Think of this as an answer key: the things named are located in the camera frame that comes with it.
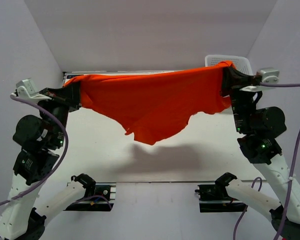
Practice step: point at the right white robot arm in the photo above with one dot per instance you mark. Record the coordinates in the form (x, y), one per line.
(260, 129)

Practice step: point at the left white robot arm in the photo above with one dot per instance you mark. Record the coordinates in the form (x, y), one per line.
(39, 137)

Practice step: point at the white plastic basket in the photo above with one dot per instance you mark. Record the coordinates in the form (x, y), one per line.
(241, 63)

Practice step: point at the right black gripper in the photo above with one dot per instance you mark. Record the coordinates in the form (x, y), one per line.
(233, 80)

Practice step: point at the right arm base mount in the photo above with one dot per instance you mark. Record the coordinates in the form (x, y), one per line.
(212, 200)

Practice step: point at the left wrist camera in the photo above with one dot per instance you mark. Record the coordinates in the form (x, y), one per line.
(27, 90)

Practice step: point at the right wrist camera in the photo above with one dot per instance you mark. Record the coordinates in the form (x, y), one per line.
(268, 76)

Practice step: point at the orange t shirt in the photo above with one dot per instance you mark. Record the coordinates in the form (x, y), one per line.
(154, 107)

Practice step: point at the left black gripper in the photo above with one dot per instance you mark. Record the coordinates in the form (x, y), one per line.
(69, 95)

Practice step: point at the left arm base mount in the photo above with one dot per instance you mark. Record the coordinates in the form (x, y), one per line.
(102, 199)

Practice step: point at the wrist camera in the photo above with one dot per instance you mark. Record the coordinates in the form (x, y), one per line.
(268, 76)
(27, 90)

